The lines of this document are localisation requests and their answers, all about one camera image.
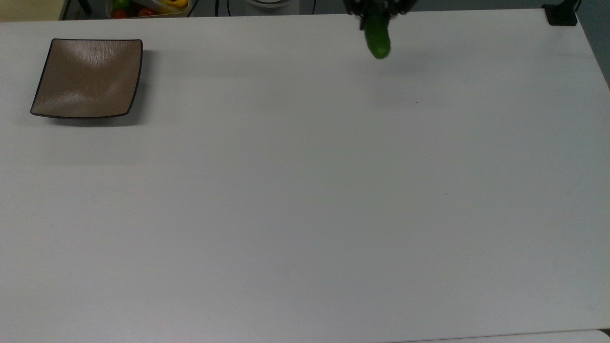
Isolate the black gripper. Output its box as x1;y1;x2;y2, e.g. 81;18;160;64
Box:
343;0;419;31

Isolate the green cucumber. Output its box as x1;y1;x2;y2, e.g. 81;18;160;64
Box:
364;13;392;60

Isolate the square brown ceramic plate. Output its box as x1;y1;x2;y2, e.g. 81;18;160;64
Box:
30;38;143;119

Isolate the white round device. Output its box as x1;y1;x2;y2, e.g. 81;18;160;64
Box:
244;0;301;16

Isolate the black clamp stand base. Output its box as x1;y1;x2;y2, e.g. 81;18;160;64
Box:
542;0;580;27

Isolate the clear box of vegetables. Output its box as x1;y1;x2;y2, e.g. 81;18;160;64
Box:
105;0;193;20

